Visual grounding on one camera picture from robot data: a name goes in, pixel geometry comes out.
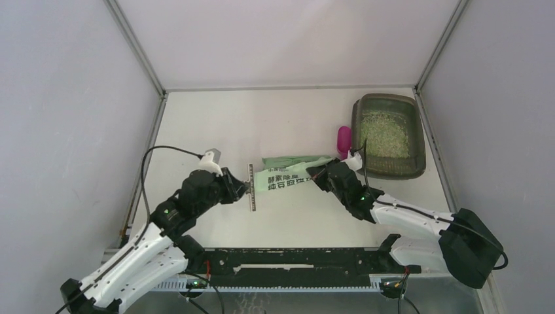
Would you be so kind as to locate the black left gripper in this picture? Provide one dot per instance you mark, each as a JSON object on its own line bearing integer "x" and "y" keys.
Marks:
{"x": 235, "y": 188}

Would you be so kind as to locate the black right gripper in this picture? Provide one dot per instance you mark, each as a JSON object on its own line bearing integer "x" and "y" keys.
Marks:
{"x": 319, "y": 174}

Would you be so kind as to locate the green cat litter bag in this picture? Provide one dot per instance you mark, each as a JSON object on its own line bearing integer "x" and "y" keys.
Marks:
{"x": 286, "y": 171}

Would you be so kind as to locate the magenta plastic scoop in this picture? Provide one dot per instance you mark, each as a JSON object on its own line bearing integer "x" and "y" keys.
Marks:
{"x": 343, "y": 142}

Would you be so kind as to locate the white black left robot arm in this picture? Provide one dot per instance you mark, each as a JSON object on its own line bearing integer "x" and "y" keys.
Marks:
{"x": 160, "y": 250}

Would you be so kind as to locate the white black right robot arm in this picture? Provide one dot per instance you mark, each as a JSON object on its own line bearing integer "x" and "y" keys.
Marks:
{"x": 458, "y": 243}

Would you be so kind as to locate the green litter in box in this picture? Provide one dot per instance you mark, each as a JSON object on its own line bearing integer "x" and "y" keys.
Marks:
{"x": 385, "y": 134}

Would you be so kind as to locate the dark grey litter box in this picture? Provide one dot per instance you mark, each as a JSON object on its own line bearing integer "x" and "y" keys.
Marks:
{"x": 392, "y": 168}

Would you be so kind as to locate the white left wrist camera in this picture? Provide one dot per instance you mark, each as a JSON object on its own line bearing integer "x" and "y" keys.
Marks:
{"x": 210, "y": 162}

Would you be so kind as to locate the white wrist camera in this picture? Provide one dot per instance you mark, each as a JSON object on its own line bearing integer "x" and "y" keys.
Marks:
{"x": 354, "y": 161}
{"x": 210, "y": 162}

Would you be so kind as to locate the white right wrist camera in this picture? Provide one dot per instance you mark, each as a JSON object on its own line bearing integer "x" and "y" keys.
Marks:
{"x": 354, "y": 161}

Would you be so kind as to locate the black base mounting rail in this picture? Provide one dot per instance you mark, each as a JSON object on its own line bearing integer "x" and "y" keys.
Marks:
{"x": 296, "y": 265}

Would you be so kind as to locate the white slotted cable duct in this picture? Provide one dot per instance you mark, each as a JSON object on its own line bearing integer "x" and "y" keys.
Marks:
{"x": 367, "y": 284}

